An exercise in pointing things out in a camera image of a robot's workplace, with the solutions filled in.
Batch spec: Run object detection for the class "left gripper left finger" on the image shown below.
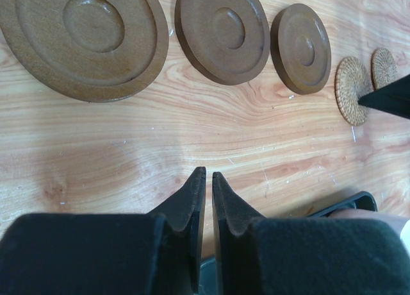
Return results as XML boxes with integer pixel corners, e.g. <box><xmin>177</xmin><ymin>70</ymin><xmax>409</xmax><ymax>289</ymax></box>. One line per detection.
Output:
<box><xmin>1</xmin><ymin>167</ymin><xmax>206</xmax><ymax>294</ymax></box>

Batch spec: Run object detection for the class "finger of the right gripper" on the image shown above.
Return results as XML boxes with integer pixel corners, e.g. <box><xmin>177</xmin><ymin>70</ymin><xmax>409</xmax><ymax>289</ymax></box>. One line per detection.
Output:
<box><xmin>358</xmin><ymin>75</ymin><xmax>410</xmax><ymax>119</ymax></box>

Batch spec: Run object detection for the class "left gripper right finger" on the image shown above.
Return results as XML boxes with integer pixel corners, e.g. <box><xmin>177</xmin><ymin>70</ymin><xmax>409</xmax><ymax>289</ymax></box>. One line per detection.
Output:
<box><xmin>212</xmin><ymin>173</ymin><xmax>409</xmax><ymax>294</ymax></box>

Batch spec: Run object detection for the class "woven rattan coaster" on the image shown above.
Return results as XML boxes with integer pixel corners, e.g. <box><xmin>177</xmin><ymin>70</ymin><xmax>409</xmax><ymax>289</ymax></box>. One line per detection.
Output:
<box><xmin>371</xmin><ymin>47</ymin><xmax>397</xmax><ymax>90</ymax></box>
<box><xmin>335</xmin><ymin>56</ymin><xmax>373</xmax><ymax>126</ymax></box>

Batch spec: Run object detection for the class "brown wooden coaster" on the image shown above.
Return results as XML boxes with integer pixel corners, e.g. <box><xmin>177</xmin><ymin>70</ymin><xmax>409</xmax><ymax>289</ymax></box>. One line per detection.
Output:
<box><xmin>270</xmin><ymin>3</ymin><xmax>331</xmax><ymax>95</ymax></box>
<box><xmin>174</xmin><ymin>0</ymin><xmax>270</xmax><ymax>85</ymax></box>
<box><xmin>1</xmin><ymin>0</ymin><xmax>169</xmax><ymax>102</ymax></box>

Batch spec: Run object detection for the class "black plastic tray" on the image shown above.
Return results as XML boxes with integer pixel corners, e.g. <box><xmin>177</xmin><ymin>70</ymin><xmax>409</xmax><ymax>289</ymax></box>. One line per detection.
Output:
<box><xmin>307</xmin><ymin>191</ymin><xmax>378</xmax><ymax>217</ymax></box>

